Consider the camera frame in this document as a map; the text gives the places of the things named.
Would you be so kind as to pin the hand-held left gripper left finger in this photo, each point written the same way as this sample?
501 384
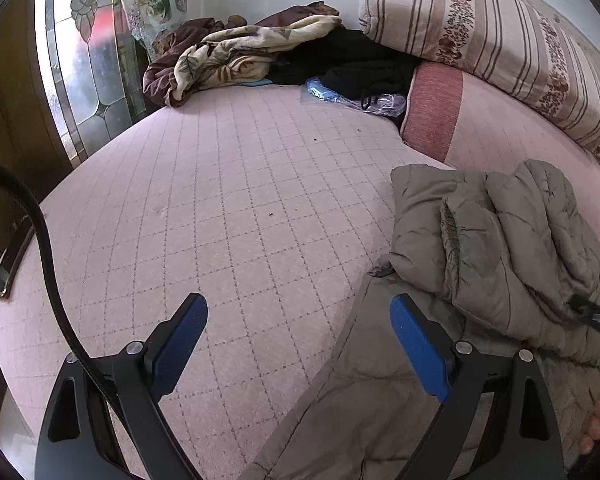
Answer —
180 345

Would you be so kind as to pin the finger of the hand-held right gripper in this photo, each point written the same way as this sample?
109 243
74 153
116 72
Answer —
597 317

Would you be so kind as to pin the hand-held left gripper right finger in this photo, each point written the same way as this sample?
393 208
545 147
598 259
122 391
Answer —
422 347

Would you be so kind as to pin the olive hooded padded jacket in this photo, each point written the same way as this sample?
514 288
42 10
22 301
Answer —
505 240

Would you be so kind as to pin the person's right hand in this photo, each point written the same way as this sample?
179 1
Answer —
594 425

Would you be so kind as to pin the pink quilted bed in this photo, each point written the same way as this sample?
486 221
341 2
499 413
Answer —
220 200

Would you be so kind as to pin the pink bolster cushion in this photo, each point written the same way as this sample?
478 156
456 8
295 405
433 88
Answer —
490 130

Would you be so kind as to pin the clear blue plastic bag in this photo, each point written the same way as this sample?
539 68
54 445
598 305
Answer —
330 94

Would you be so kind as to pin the stained glass window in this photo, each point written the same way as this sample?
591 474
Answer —
92 75

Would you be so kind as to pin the black clothing pile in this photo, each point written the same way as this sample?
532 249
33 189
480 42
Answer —
360 60

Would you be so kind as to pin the brown cream floral blanket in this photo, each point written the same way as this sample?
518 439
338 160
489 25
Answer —
230 55

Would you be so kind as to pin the striped floral pillow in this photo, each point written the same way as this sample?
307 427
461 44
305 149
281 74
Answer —
485 30

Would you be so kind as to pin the floral paper gift bag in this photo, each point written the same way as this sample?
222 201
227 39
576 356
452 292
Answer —
152 10

